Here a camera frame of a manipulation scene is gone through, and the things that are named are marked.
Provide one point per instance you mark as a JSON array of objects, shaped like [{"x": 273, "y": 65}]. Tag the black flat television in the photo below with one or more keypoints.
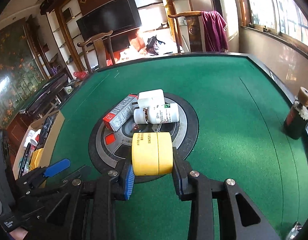
[{"x": 109, "y": 17}]

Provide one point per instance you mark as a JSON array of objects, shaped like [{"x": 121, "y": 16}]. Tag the black bag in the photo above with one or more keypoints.
[{"x": 154, "y": 45}]

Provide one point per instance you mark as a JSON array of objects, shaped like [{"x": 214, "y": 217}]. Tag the black printed packet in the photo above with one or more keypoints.
[{"x": 47, "y": 128}]

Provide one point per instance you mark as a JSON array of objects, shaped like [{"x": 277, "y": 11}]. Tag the black canister with wooden knob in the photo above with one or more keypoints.
[{"x": 295, "y": 122}]

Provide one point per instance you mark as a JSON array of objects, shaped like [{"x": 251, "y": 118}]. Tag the red plastic bag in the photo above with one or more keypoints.
[{"x": 80, "y": 75}]

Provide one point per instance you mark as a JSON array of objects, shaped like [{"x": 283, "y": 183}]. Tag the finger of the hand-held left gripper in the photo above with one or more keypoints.
[
  {"x": 56, "y": 167},
  {"x": 74, "y": 173}
]

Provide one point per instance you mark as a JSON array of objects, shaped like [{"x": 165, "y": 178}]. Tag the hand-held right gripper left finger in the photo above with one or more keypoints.
[{"x": 129, "y": 182}]

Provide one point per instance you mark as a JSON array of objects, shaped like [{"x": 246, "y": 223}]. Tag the wooden chair with carved back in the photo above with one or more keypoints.
[{"x": 193, "y": 32}]

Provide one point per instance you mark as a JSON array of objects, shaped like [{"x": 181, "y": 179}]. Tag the orange flower painting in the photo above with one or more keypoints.
[{"x": 14, "y": 75}]

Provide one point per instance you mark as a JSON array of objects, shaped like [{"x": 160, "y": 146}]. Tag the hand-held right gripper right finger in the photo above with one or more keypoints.
[{"x": 176, "y": 180}]

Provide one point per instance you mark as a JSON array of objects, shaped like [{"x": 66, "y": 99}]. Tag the wooden wall shelf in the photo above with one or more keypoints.
[{"x": 66, "y": 40}]

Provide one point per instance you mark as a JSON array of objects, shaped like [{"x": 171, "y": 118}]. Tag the white bottle with green label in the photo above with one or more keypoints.
[{"x": 164, "y": 113}]

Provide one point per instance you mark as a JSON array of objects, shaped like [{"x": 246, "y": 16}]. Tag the white power adapter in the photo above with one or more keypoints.
[{"x": 151, "y": 98}]

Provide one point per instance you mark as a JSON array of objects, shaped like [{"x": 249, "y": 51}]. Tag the round grey table control panel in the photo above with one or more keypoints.
[{"x": 186, "y": 127}]

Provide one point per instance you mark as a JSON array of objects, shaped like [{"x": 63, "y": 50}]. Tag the small white box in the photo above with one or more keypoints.
[{"x": 68, "y": 89}]

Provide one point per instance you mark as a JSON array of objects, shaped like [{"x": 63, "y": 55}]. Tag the yellow round jar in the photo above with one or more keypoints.
[{"x": 151, "y": 155}]

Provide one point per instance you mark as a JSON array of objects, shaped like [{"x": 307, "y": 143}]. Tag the maroon cloth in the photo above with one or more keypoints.
[{"x": 215, "y": 30}]

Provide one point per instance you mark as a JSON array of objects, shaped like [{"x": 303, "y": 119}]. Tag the cardboard box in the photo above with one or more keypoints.
[{"x": 55, "y": 132}]

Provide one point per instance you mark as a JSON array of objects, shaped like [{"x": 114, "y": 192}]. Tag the wooden framed window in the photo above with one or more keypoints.
[{"x": 268, "y": 5}]

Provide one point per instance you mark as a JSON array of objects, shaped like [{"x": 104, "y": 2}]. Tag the red and grey carton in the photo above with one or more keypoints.
[{"x": 120, "y": 115}]

